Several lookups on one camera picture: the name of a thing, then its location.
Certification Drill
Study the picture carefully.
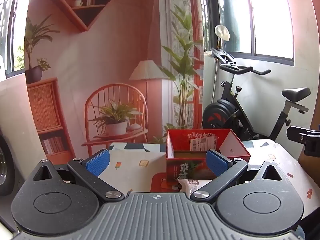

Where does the dark round object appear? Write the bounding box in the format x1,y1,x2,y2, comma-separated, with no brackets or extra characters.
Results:
0,127,16,197

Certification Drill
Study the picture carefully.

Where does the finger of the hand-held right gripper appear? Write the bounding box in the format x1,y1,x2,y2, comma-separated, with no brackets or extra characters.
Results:
287,126,309,145

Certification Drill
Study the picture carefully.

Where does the white plastic bag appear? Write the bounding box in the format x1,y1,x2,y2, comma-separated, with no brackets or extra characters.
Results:
214,25,231,42

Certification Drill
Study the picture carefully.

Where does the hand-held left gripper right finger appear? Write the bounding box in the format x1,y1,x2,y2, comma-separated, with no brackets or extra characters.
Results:
190,149,292,203

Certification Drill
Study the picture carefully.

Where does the paper leaflet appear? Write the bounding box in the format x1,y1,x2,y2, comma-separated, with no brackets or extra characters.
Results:
189,136,218,153

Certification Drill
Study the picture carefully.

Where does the printed tablecloth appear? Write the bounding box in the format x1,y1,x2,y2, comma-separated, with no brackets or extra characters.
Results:
97,139,320,207

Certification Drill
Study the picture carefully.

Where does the dark framed window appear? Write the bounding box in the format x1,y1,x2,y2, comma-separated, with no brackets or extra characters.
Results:
204,0,296,67

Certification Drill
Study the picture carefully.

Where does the white printed packet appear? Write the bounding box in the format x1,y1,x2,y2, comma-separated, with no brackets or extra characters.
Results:
180,179,209,195

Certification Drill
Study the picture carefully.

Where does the red mat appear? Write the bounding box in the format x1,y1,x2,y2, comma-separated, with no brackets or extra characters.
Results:
149,172,187,193

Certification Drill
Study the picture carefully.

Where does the red printed cardboard box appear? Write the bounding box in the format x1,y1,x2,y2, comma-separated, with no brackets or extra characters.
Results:
166,129,251,184

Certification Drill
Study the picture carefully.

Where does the black exercise bike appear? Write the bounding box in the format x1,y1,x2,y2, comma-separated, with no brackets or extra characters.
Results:
201,47,312,142

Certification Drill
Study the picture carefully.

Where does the barred window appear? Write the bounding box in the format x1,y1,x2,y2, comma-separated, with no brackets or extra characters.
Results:
0,0,28,78

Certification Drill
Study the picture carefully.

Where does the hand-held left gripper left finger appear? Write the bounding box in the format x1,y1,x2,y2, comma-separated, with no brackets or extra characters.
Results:
25,149,125,203

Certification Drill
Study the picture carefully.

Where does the wall poster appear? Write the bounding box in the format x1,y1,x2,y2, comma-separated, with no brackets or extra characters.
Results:
24,0,205,156

